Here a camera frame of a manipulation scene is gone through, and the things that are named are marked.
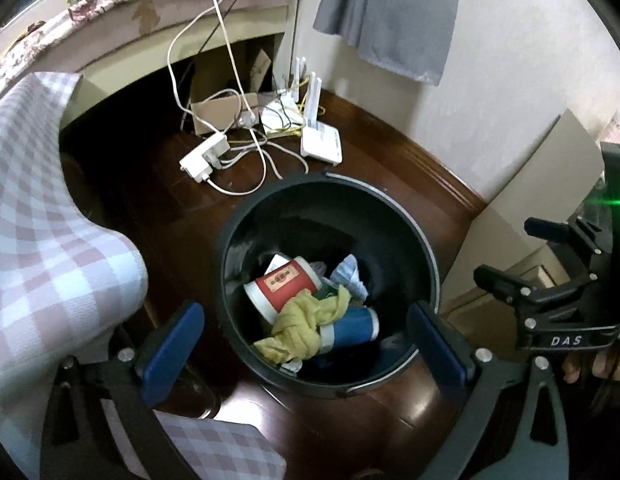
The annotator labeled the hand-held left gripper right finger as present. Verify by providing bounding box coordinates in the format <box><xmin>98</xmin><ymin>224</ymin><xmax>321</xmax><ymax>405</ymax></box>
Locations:
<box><xmin>406</xmin><ymin>301</ymin><xmax>570</xmax><ymax>480</ymax></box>

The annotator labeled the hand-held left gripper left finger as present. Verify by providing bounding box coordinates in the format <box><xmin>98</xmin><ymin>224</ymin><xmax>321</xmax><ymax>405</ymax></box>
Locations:
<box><xmin>40</xmin><ymin>301</ymin><xmax>207</xmax><ymax>480</ymax></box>

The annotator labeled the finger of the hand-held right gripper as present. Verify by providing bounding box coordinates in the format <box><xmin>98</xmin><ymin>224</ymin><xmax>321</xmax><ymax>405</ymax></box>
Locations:
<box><xmin>524</xmin><ymin>216</ymin><xmax>578</xmax><ymax>247</ymax></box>
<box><xmin>473</xmin><ymin>264</ymin><xmax>555</xmax><ymax>319</ymax></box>

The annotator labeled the blue white paper cup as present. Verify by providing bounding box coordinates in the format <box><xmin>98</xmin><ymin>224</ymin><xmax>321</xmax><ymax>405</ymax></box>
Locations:
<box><xmin>317</xmin><ymin>305</ymin><xmax>381</xmax><ymax>353</ymax></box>

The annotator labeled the light blue wrapper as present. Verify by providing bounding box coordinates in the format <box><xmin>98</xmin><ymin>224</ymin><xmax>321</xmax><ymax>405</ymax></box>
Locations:
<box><xmin>331</xmin><ymin>255</ymin><xmax>371</xmax><ymax>302</ymax></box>

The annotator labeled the yellowish knotted cloth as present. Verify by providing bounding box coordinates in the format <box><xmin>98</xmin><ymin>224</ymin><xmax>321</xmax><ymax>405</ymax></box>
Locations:
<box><xmin>253</xmin><ymin>286</ymin><xmax>351</xmax><ymax>365</ymax></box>

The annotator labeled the red paper cup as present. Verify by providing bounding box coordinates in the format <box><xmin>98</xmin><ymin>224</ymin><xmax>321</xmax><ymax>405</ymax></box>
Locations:
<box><xmin>243</xmin><ymin>256</ymin><xmax>323</xmax><ymax>333</ymax></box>

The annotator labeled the black trash bin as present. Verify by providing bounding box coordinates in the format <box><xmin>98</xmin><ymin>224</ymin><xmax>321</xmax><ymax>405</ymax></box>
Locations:
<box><xmin>213</xmin><ymin>171</ymin><xmax>441</xmax><ymax>401</ymax></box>

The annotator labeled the person's right hand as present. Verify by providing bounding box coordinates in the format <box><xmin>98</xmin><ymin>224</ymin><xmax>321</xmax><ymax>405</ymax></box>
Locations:
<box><xmin>560</xmin><ymin>342</ymin><xmax>620</xmax><ymax>382</ymax></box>

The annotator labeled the beige board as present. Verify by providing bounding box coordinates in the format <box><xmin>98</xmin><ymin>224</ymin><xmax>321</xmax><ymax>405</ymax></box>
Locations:
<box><xmin>442</xmin><ymin>109</ymin><xmax>608</xmax><ymax>311</ymax></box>

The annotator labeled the pink checkered tablecloth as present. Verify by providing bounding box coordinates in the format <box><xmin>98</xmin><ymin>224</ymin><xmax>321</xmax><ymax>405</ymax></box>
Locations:
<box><xmin>0</xmin><ymin>72</ymin><xmax>287</xmax><ymax>480</ymax></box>

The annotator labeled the white power strip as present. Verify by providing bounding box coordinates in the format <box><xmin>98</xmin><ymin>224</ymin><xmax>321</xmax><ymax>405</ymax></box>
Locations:
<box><xmin>180</xmin><ymin>132</ymin><xmax>229</xmax><ymax>183</ymax></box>

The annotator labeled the white router with antennas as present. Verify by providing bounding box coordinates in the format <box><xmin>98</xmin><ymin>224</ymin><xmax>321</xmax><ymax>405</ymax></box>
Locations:
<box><xmin>260</xmin><ymin>55</ymin><xmax>308</xmax><ymax>137</ymax></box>
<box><xmin>300</xmin><ymin>72</ymin><xmax>343</xmax><ymax>166</ymax></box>

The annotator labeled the cardboard box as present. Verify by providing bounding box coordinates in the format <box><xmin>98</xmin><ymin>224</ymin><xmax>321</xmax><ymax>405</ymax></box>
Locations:
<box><xmin>190</xmin><ymin>50</ymin><xmax>275</xmax><ymax>136</ymax></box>

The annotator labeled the long grey curtain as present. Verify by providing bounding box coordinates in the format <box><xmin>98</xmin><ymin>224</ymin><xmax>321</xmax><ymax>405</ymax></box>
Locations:
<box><xmin>313</xmin><ymin>0</ymin><xmax>465</xmax><ymax>87</ymax></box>

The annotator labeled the bed with floral cover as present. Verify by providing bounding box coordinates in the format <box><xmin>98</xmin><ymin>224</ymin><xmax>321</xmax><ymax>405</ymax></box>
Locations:
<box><xmin>0</xmin><ymin>0</ymin><xmax>311</xmax><ymax>116</ymax></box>

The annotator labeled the white charging cable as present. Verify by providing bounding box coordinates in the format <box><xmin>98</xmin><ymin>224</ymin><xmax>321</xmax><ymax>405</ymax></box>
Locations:
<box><xmin>167</xmin><ymin>0</ymin><xmax>311</xmax><ymax>196</ymax></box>

